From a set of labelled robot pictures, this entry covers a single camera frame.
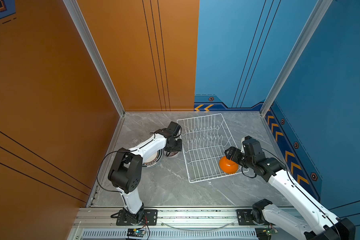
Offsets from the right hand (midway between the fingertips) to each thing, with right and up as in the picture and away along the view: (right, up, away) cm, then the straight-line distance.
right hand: (228, 154), depth 79 cm
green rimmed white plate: (-41, -6, +11) cm, 43 cm away
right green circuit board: (+15, -36, -8) cm, 40 cm away
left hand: (-26, +2, +13) cm, 29 cm away
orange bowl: (+2, -8, +5) cm, 10 cm away
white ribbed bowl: (-30, -2, +9) cm, 32 cm away
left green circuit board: (-46, -36, -9) cm, 59 cm away
